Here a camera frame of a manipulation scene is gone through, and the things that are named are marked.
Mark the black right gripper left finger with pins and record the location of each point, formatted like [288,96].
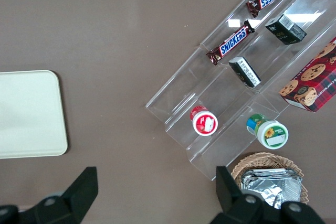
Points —
[65,208]

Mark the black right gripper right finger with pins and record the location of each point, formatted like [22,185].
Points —
[236,208]

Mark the light wicker basket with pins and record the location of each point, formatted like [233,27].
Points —
[262,159]

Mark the cream plastic tray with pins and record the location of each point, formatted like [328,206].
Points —
[29,113]

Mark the aluminium foil container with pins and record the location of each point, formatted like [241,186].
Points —
[273,187]

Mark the green lidded cup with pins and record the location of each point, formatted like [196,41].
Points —
[270,133]

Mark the red lidded cup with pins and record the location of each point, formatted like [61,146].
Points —
[204,123]

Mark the clear acrylic stepped stand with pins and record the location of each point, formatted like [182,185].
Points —
[183,98]

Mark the small dark box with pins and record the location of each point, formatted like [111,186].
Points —
[284,30]
[244,72]

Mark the red tartan cookie box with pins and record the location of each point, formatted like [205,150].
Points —
[315,82]

